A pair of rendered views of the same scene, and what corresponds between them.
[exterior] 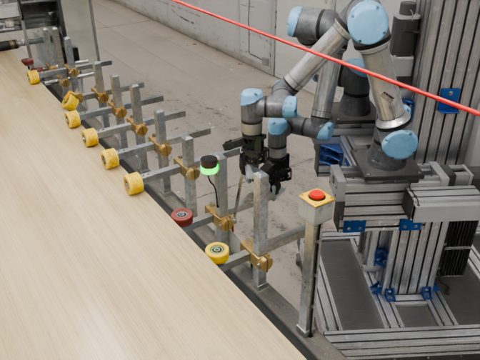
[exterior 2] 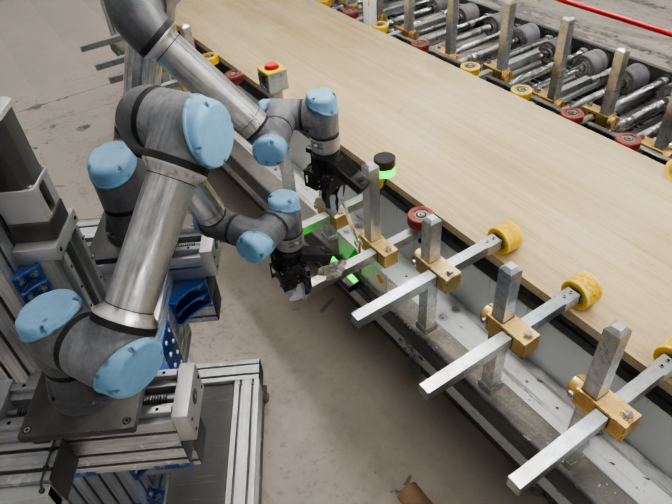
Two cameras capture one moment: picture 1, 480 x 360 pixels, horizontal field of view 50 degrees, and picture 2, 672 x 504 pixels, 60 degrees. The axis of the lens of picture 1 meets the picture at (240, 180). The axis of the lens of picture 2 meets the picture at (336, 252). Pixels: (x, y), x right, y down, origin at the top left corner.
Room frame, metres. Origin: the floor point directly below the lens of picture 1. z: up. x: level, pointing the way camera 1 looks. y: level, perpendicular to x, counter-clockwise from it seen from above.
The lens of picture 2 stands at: (2.93, 0.03, 2.00)
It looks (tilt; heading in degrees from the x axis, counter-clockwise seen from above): 42 degrees down; 183
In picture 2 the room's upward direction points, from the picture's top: 5 degrees counter-clockwise
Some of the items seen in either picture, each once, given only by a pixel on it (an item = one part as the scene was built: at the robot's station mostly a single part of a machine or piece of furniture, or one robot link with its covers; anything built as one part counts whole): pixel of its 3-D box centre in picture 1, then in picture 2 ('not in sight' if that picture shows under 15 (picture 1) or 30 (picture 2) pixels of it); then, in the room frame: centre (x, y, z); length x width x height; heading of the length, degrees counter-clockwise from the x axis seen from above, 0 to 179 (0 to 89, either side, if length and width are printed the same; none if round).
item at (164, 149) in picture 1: (159, 145); (508, 328); (2.05, 0.36, 0.95); 0.13 x 0.06 x 0.05; 33
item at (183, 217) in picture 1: (182, 225); (420, 227); (1.57, 0.22, 0.85); 0.08 x 0.08 x 0.11
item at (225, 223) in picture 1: (218, 217); (378, 246); (1.63, 0.08, 0.85); 0.13 x 0.06 x 0.05; 33
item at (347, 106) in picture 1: (355, 100); (80, 368); (2.22, -0.53, 1.09); 0.15 x 0.15 x 0.10
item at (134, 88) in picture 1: (139, 131); (589, 402); (2.24, 0.48, 0.93); 0.03 x 0.03 x 0.48; 33
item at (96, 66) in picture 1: (102, 103); not in sight; (2.66, 0.76, 0.90); 0.03 x 0.03 x 0.48; 33
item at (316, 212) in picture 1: (316, 208); (273, 78); (1.19, -0.21, 1.18); 0.07 x 0.07 x 0.08; 33
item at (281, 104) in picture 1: (281, 105); (280, 117); (1.66, -0.14, 1.30); 0.11 x 0.11 x 0.08; 83
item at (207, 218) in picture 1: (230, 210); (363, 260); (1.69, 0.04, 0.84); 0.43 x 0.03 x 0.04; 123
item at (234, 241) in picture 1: (231, 241); (361, 264); (1.61, 0.03, 0.75); 0.26 x 0.01 x 0.10; 33
